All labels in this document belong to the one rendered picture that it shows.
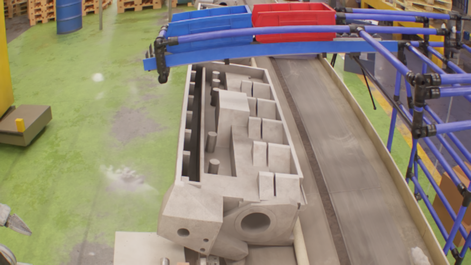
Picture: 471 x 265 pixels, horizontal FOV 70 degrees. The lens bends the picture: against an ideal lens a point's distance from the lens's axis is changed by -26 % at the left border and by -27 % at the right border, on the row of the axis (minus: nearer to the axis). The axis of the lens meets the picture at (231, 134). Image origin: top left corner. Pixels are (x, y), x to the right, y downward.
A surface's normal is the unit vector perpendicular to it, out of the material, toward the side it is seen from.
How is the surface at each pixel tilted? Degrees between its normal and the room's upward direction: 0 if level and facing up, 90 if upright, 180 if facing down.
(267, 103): 31
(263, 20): 92
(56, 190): 0
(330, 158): 0
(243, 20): 92
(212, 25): 92
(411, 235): 2
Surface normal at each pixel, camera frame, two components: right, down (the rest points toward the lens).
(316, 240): 0.00, -0.88
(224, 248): 0.05, 0.47
